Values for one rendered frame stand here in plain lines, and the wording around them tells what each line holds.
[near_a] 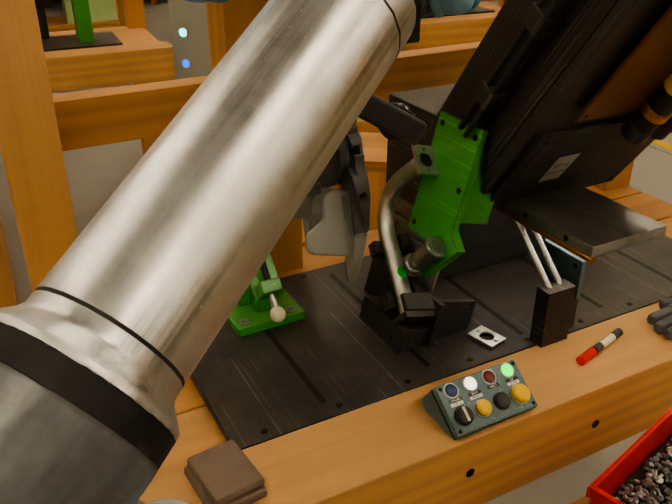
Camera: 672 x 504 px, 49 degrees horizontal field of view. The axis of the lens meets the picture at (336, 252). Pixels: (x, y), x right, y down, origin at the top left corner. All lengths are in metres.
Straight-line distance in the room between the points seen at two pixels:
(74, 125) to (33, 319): 1.10
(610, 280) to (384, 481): 0.72
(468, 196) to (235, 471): 0.55
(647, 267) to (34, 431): 1.46
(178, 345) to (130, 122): 1.11
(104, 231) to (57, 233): 1.03
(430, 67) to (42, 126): 0.82
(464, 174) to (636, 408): 0.50
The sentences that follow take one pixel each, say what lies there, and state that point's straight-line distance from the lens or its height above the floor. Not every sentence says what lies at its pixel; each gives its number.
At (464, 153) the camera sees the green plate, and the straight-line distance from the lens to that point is 1.19.
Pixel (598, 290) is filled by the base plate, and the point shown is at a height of 0.90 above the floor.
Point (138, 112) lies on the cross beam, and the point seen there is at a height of 1.24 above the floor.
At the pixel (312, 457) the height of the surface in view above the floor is 0.90.
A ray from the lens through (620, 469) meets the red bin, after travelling 1.11.
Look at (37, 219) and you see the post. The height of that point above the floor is 1.10.
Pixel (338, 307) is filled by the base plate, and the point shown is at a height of 0.90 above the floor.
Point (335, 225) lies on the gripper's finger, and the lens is 0.66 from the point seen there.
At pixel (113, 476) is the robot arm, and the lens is 0.29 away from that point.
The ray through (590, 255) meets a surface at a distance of 1.16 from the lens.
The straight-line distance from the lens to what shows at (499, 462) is 1.19.
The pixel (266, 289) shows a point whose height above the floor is 0.99.
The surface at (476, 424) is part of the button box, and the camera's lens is 1.11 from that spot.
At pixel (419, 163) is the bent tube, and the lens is 1.22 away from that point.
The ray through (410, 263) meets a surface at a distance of 1.23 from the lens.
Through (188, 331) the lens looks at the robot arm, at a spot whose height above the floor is 1.46.
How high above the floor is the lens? 1.63
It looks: 28 degrees down
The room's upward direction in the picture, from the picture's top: straight up
